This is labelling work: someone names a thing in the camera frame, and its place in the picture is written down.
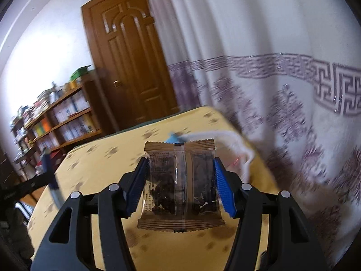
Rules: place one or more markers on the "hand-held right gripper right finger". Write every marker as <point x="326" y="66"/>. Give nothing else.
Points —
<point x="224" y="187"/>

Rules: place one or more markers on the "white plastic basket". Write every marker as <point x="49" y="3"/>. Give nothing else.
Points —
<point x="242" y="152"/>

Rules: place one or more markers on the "green box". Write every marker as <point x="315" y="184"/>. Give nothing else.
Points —
<point x="79" y="72"/>

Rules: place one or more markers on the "stack of books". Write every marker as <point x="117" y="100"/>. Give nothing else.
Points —
<point x="42" y="101"/>

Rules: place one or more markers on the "white purple-pattern curtain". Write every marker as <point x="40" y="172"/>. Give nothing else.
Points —
<point x="253" y="34"/>

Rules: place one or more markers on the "wooden bookshelf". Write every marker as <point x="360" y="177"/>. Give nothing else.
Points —
<point x="93" y="104"/>

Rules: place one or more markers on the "yellow paw-print tablecloth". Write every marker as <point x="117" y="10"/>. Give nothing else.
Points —
<point x="98" y="158"/>

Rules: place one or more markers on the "brown wooden door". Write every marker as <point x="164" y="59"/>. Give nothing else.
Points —
<point x="132" y="62"/>

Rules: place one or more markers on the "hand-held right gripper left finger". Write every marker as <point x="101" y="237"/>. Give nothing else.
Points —
<point x="138" y="186"/>

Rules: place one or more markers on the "rows of shelved books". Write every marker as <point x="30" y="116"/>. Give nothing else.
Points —
<point x="70" y="118"/>

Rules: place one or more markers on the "brown clear snack packet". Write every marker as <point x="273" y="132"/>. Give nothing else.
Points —
<point x="180" y="186"/>

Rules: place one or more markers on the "light blue snack packet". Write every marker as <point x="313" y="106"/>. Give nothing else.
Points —
<point x="173" y="139"/>

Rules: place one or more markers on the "brass door knob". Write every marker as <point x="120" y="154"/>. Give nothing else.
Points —
<point x="117" y="83"/>

